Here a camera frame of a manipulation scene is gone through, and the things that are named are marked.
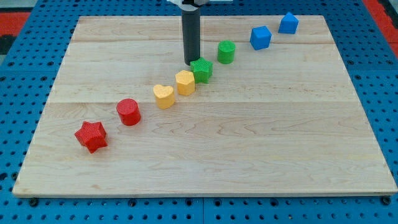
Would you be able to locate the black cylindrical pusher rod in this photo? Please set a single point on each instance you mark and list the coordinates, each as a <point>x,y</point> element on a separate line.
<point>191,33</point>

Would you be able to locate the green cylinder block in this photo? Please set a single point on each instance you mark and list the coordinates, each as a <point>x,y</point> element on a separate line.
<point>226,50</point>

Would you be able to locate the green star block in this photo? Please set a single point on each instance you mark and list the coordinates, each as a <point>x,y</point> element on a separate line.
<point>202,70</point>

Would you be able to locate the yellow hexagon block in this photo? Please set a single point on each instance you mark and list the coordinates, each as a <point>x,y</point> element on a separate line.
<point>185,81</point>

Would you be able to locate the blue cube block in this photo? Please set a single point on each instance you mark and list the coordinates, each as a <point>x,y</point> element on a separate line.
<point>260,37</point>

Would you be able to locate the yellow heart block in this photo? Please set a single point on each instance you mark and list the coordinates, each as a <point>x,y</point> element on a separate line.
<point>164,96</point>

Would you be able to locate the blue pentagon block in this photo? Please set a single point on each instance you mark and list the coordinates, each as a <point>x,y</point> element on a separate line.
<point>288,24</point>

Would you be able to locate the red cylinder block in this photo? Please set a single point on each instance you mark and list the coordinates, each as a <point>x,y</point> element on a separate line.
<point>128,111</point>

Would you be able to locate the light wooden board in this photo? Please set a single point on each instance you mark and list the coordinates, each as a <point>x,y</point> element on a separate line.
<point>284,121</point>

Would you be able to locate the red star block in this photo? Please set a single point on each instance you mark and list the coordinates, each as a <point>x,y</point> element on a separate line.
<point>92,136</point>

